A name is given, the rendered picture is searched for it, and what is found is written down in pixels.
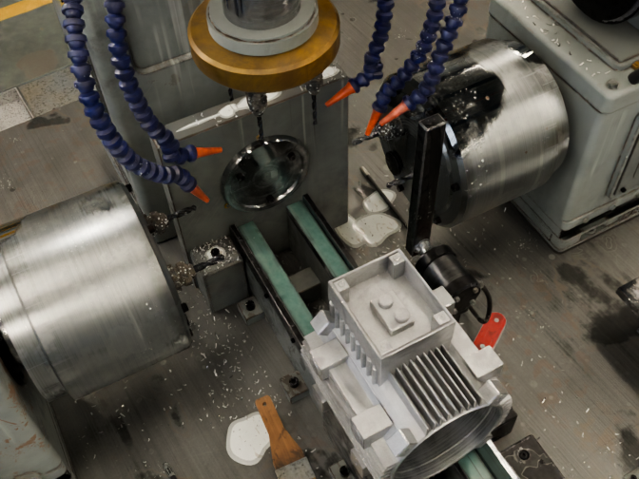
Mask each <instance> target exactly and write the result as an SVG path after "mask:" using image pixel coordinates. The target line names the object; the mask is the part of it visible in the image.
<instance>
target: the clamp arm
mask: <svg viewBox="0 0 639 479"><path fill-rule="evenodd" d="M446 124H447V123H446V121H445V120H444V119H443V118H442V117H441V116H440V115H439V114H438V113H437V114H435V115H432V116H430V117H428V118H425V119H423V120H420V121H418V125H417V132H416V133H417V134H416V153H415V162H414V172H413V181H412V191H411V200H410V208H409V219H408V228H407V238H406V247H405V248H406V250H407V251H408V253H409V254H410V255H411V256H412V257H414V256H416V255H418V253H419V252H420V249H419V248H418V246H420V247H421V248H422V247H424V246H425V245H426V244H425V243H424V242H423V241H425V242H426V243H427V244H428V245H431V244H430V243H431V242H430V238H431V232H432V224H433V217H434V211H435V204H436V191H437V185H438V178H439V171H440V165H441V158H442V151H443V145H444V138H445V130H446Z"/></svg>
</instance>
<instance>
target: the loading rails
mask: <svg viewBox="0 0 639 479"><path fill-rule="evenodd" d="M302 199H303V201H297V202H295V203H292V204H290V205H288V206H286V212H287V222H288V232H289V241H290V249H291V251H292V252H293V254H294V255H295V257H296V258H297V260H298V261H299V263H300V265H301V267H302V268H303V270H301V271H299V272H297V273H295V274H293V275H291V276H287V275H286V273H285V272H284V270H283V268H282V267H281V265H280V263H279V261H278V260H277V258H276V257H275V255H274V253H273V252H272V250H271V249H270V247H269V245H268V244H267V242H266V241H265V239H264V237H263V236H262V234H261V232H260V230H259V229H258V227H257V226H256V224H255V222H253V221H250V222H248V223H246V224H243V225H241V226H239V227H237V225H236V224H235V223H234V224H232V225H230V226H229V227H230V232H231V237H232V241H233V243H234V245H235V246H236V248H237V250H238V251H239V253H240V256H241V257H242V259H243V265H244V270H245V275H246V280H247V286H248V289H249V291H250V293H251V295H252V297H248V298H246V299H244V300H242V301H240V302H238V303H237V306H238V310H239V312H240V313H241V315H242V318H243V320H244V321H245V323H246V325H250V324H252V323H255V322H257V321H259V320H261V319H263V318H265V319H266V320H267V322H268V324H269V325H270V327H271V329H272V331H273V332H274V334H275V336H276V338H277V339H278V341H279V343H280V344H281V346H282V348H283V349H284V351H285V353H286V355H287V356H288V358H289V360H290V361H291V363H292V365H293V367H294V368H295V371H294V372H292V373H290V374H288V375H286V376H284V377H282V378H280V384H281V387H282V389H283V391H284V393H285V395H286V396H287V398H288V400H289V402H290V403H294V402H296V401H298V400H300V399H302V398H304V397H305V396H307V395H309V394H310V396H311V398H312V399H313V401H314V403H315V404H316V406H317V408H318V410H319V412H320V414H321V416H322V417H323V429H324V431H325V433H326V435H327V436H328V438H329V440H330V442H331V443H332V445H333V447H334V449H335V450H336V452H337V454H338V456H339V458H340V461H338V462H337V463H335V464H333V465H332V466H330V467H329V473H330V475H331V477H332V479H374V478H373V476H372V475H371V473H370V474H368V475H367V476H365V477H363V478H362V477H361V476H360V475H359V473H358V470H357V469H356V467H355V465H354V464H353V462H352V460H351V449H352V448H354V445H353V443H352V442H351V440H350V438H349V437H348V435H347V433H346V432H345V430H344V429H343V427H342V425H341V424H340V422H339V421H338V419H337V417H336V416H335V414H334V412H333V411H332V409H330V410H329V411H327V412H322V410H321V409H320V406H319V405H318V403H317V401H316V399H315V398H314V396H313V390H312V385H314V384H316V382H315V380H314V379H313V377H312V375H311V374H310V373H309V371H308V370H307V368H306V366H305V365H304V363H303V361H302V359H301V355H300V353H301V351H300V350H301V345H303V344H302V342H303V340H305V339H304V337H305V336H306V335H309V334H310V333H312V332H314V331H315V330H314V328H313V327H312V325H311V324H310V321H311V320H312V319H313V316H312V314H311V313H310V311H309V310H308V308H307V306H306V305H305V304H308V303H310V302H312V301H314V300H316V299H318V298H321V297H322V299H323V300H324V302H325V303H326V305H327V307H328V308H329V310H330V306H329V299H328V281H329V280H332V279H334V278H337V277H339V276H341V275H343V274H345V273H348V272H350V271H352V270H354V269H356V268H358V267H359V266H358V264H357V263H356V261H355V260H354V258H353V257H352V256H351V254H350V253H349V251H348V250H347V248H346V247H345V246H344V244H343V243H342V241H341V240H340V238H339V237H338V235H337V234H336V232H335V231H334V229H333V228H332V227H331V225H330V224H329V222H328V221H327V220H326V218H325V217H324V216H323V215H322V213H321V212H320V210H319V209H318V207H317V206H316V204H315V203H314V202H313V200H312V199H311V197H310V196H309V194H308V193H306V194H304V195H302ZM436 476H437V477H438V479H518V478H517V477H516V475H515V474H514V473H513V471H512V469H511V468H510V466H509V465H508V464H507V462H506V461H505V459H504V458H503V457H502V455H501V454H500V452H499V451H498V450H497V448H496V447H495V445H494V444H493V442H492V441H491V439H490V440H489V441H488V442H487V443H486V444H485V445H484V446H483V447H481V448H478V449H473V450H471V451H470V452H469V453H468V454H466V455H465V456H464V458H463V459H462V458H461V459H459V460H458V462H457V463H453V465H452V466H451V467H448V468H447V469H446V470H443V471H441V472H440V474H438V473H437V474H436Z"/></svg>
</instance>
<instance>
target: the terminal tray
mask: <svg viewBox="0 0 639 479"><path fill-rule="evenodd" d="M394 256H399V257H400V260H399V261H394V260H393V257H394ZM340 281H343V282H344V283H345V286H344V287H339V286H338V283H339V282H340ZM328 299H329V306H330V316H331V317H333V318H334V319H335V327H336V328H339V334H340V335H341V336H344V335H345V343H346V344H349V343H350V351H351V352H354V351H356V360H359V359H360V367H361V368H365V367H366V375H367V376H370V375H371V376H372V384H373V385H375V384H378V386H379V387H380V386H381V385H382V384H383V383H384V382H386V381H387V380H388V376H389V372H391V374H392V375H395V372H396V368H398V369H399V370H400V371H401V369H402V365H403V363H404V364H405V365H406V366H408V364H409V361H410V359H412V361H413V362H415V360H416V356H417V355H418V357H419V358H420V359H421V357H422V354H423V353H425V354H426V355H427V356H428V353H429V350H431V351H432V352H433V353H434V352H435V348H436V347H438V349H439V350H440V349H441V345H443V346H444V347H445V348H446V350H447V351H449V350H450V345H451V340H452V339H453V335H454V330H455V323H456V321H455V319H454V318H453V317H452V315H451V314H450V313H449V311H448V310H447V309H446V307H445V306H444V305H443V304H442V302H441V301H440V300H439V298H438V297H437V296H436V294H435V293H434V292H433V290H432V289H431V288H430V286H429V285H428V284H427V283H426V281H425V280H424V279H423V277H422V276H421V275H420V274H419V272H418V271H417V270H416V268H415V267H414V266H413V264H412V263H411V262H410V261H409V260H408V259H407V257H406V256H405V255H404V254H403V252H402V251H401V250H400V248H398V249H397V250H395V251H392V252H390V253H388V254H386V255H384V256H382V257H380V258H378V259H374V260H372V261H370V262H368V263H366V264H364V265H362V266H359V267H358V268H356V269H354V270H352V271H350V272H348V273H345V274H343V275H341V276H339V277H337V278H334V279H332V280H329V281H328ZM439 315H444V316H445V320H443V321H440V320H439V319H438V316H439ZM383 343H385V344H387V345H388V349H387V350H385V351H384V350H382V349H381V348H380V346H381V344H383Z"/></svg>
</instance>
